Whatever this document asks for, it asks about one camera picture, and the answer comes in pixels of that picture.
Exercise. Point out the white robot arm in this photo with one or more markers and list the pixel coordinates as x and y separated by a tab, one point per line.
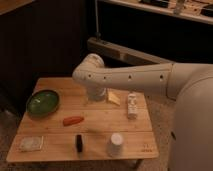
190	85

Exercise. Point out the orange carrot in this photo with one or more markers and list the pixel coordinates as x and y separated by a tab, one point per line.
72	120

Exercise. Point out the wooden shelf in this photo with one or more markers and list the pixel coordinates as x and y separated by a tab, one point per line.
184	9

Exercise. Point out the clear plastic packet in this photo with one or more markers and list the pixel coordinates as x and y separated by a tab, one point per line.
33	143

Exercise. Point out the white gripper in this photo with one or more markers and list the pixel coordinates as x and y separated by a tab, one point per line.
96	94

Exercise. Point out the long baseboard heater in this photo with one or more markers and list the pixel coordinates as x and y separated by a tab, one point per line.
124	54

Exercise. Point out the green bowl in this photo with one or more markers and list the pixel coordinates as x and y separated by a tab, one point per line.
42	103

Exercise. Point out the wooden folding table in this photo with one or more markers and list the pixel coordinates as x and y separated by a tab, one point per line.
101	120

